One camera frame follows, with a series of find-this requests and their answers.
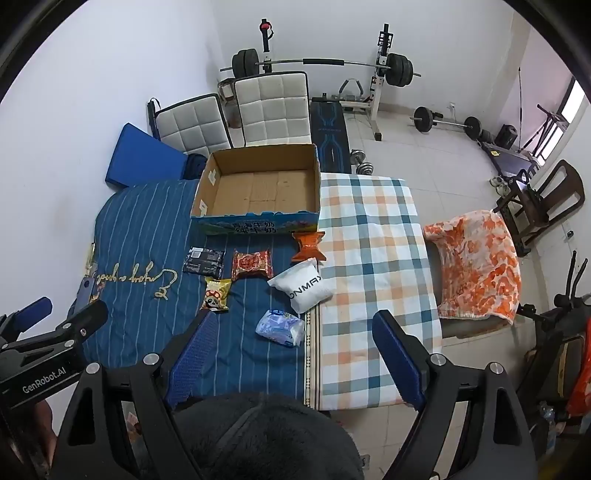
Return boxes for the blue phone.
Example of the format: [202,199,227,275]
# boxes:
[76,276,98,308]

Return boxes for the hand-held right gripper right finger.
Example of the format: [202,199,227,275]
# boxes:
[372,309,539,480]

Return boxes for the treadmill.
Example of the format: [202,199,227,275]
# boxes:
[480,108,570,180]

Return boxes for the black weight bench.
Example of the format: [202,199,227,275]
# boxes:
[310,97,352,174]

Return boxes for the white barbell rack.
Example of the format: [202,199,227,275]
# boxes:
[256,18,395,141]

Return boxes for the blue tissue packet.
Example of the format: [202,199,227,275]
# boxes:
[255,308,305,348]

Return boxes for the orange floral blanket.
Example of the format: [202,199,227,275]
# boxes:
[422,210,522,326]

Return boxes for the orange plastic bag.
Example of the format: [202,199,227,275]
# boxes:
[567,368,591,417]

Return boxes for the black speaker box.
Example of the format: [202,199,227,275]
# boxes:
[496,124,519,151]

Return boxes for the barbell with black plates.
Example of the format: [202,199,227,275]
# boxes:
[219,48,422,88]

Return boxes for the dark wooden chair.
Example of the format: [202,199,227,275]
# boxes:
[492,159,586,257]

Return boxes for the small white cushioned chair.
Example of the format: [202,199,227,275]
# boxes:
[157,93,233,155]

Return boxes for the yellow panda snack packet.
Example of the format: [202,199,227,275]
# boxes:
[201,278,232,313]

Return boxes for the plaid bed sheet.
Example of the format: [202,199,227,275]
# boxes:
[305,173,444,411]

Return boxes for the orange snack packet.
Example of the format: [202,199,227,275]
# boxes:
[292,231,326,262]

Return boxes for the large white cushioned chair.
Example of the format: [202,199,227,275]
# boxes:
[234,71,312,148]

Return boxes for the cardboard box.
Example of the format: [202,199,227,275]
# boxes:
[190,144,321,235]

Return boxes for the window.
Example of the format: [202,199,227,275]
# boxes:
[556,78,588,126]

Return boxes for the small floor barbell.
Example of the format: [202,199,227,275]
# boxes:
[410,106,481,139]

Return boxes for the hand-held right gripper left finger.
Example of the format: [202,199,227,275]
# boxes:
[51,309,220,480]

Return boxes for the red snack packet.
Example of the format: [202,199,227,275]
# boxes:
[231,249,274,281]

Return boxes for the dark blue bag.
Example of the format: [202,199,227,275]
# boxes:
[182,154,208,180]

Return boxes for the dark fleece cloth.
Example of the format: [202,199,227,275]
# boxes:
[173,391,366,480]

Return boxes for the blue folded mat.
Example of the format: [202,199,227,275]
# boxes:
[105,122,189,189]

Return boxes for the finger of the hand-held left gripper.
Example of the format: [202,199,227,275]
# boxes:
[0,296,54,344]
[9,300,110,366]

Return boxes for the black snack packet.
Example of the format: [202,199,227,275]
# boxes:
[182,247,225,276]

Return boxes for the white soft pouch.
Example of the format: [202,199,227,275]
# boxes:
[268,258,335,315]

